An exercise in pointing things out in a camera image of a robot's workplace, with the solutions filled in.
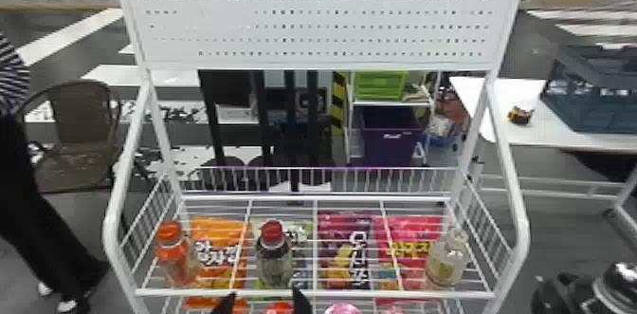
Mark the dark bottle with red cap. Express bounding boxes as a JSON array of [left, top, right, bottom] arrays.
[[254, 219, 295, 289]]

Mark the white side table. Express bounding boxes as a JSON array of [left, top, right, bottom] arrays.
[[449, 75, 637, 247]]

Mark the orange snack packet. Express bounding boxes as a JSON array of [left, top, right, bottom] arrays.
[[183, 215, 253, 310]]

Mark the striped post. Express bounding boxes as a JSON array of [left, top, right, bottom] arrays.
[[330, 71, 348, 131]]

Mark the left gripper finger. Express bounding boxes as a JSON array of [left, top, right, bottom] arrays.
[[209, 291, 238, 314], [291, 286, 314, 314]]

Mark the orange bottle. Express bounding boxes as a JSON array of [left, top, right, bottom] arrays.
[[155, 219, 201, 288]]

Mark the brown chair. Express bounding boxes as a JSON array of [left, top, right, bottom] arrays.
[[13, 79, 127, 194]]

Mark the pink bottle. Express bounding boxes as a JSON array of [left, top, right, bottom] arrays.
[[323, 303, 363, 314]]

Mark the blue crate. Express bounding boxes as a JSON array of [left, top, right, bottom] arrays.
[[540, 45, 637, 135]]

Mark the purple crate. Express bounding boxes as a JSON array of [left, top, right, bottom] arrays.
[[359, 105, 428, 168]]

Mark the clear pale bottle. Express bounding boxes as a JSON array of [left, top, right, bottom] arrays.
[[424, 226, 470, 290]]

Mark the white wire rack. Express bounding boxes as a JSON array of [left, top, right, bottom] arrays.
[[101, 0, 533, 314]]

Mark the pink snack packet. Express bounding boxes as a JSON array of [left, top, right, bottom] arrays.
[[373, 214, 445, 292]]

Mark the person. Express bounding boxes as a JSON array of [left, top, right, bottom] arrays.
[[0, 31, 112, 314]]

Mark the purple snack packet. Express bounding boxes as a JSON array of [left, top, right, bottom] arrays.
[[317, 212, 375, 290]]

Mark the green basket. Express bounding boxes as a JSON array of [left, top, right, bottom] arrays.
[[354, 71, 410, 102]]

